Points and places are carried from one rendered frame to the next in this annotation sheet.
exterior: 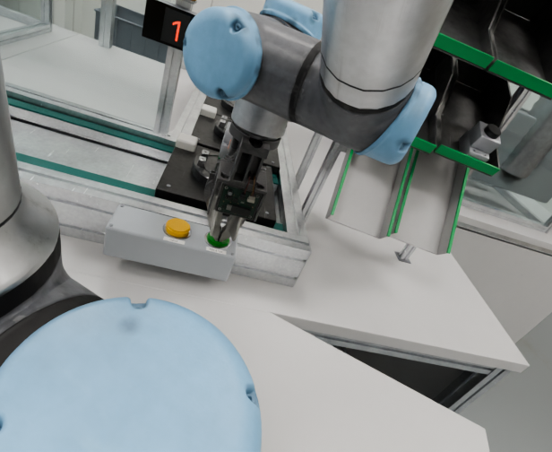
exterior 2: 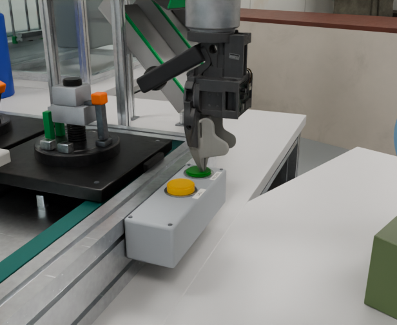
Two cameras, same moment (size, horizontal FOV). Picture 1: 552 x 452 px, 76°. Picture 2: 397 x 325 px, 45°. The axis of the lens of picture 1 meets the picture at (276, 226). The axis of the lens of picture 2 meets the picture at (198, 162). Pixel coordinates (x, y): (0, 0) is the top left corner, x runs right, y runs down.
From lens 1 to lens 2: 64 cm
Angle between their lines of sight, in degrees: 48
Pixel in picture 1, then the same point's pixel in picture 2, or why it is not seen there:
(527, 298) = not seen: hidden behind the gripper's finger
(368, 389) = (329, 177)
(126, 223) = (167, 216)
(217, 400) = not seen: outside the picture
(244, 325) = (261, 217)
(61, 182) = (66, 254)
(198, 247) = (211, 183)
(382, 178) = (167, 55)
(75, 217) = (96, 282)
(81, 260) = (149, 309)
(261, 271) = not seen: hidden behind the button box
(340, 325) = (265, 173)
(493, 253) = (160, 97)
